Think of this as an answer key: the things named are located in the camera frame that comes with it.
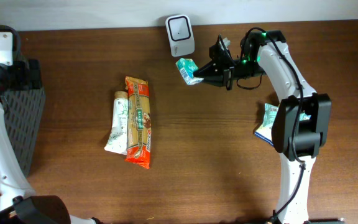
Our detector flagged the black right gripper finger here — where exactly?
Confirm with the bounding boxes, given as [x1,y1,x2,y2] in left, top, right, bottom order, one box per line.
[193,61,216,78]
[202,76,224,87]

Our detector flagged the small teal tissue pack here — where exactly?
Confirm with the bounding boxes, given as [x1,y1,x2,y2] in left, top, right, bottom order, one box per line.
[175,58,203,85]

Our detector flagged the teal wet wipes pouch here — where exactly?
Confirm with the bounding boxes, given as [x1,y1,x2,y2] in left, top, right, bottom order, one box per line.
[261,103,312,130]

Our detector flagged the orange spaghetti package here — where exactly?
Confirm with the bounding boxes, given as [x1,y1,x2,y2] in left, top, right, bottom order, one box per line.
[125,77,152,169]

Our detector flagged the white tube with cork cap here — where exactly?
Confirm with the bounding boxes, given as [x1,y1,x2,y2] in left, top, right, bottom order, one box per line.
[104,91,129,155]

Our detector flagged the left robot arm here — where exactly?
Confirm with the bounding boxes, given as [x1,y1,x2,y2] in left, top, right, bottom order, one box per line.
[0,25,100,223]

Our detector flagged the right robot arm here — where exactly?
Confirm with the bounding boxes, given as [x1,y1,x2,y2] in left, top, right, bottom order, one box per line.
[194,27,332,223]

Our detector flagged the white barcode scanner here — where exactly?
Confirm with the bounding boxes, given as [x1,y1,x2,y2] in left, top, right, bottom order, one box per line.
[165,14,195,57]

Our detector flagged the grey plastic basket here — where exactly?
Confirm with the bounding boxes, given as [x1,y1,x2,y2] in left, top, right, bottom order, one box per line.
[0,24,47,177]

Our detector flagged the black right camera cable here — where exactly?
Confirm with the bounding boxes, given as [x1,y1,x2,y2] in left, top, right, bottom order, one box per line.
[218,27,307,222]

